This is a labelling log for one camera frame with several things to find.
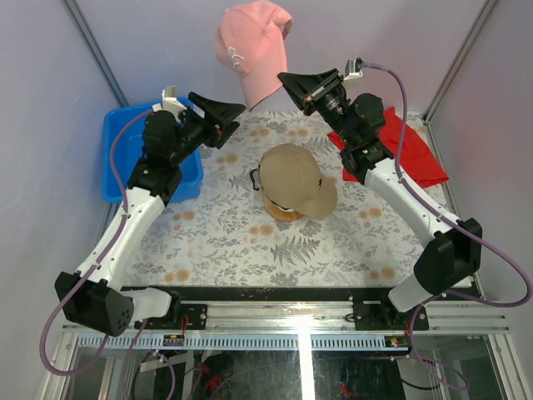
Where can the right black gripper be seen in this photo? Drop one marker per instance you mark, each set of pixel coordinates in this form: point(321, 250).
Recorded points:
point(310, 91)

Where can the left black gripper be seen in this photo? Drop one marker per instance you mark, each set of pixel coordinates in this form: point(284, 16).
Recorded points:
point(218, 112)

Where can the dark green cap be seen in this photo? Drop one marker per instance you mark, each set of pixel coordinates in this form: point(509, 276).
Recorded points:
point(255, 179)

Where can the pink cap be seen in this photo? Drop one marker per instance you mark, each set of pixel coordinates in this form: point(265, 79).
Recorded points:
point(250, 40)

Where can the khaki cap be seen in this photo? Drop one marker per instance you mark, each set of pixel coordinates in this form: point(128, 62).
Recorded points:
point(291, 178)

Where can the wooden hat stand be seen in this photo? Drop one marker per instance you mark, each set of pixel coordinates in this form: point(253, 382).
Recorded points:
point(282, 215)

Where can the red cloth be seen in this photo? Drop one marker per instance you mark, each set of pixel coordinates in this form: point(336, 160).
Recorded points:
point(416, 157)

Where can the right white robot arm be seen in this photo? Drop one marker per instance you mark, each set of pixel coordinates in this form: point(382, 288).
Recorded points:
point(452, 251)

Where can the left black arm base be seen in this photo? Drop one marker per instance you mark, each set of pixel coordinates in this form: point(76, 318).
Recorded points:
point(186, 316)

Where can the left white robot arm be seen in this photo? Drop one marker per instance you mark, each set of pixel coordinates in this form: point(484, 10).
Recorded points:
point(92, 296)

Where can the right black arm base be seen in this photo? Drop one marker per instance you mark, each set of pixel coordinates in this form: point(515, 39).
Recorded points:
point(381, 315)

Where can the blue plastic bin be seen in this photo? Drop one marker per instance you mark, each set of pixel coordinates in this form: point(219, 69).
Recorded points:
point(129, 148)

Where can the floral table mat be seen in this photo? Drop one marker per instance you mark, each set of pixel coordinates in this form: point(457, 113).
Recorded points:
point(226, 238)

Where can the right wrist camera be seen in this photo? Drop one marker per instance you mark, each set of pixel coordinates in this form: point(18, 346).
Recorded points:
point(353, 70)

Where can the aluminium rail frame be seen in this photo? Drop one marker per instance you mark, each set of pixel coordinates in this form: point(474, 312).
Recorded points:
point(275, 318)

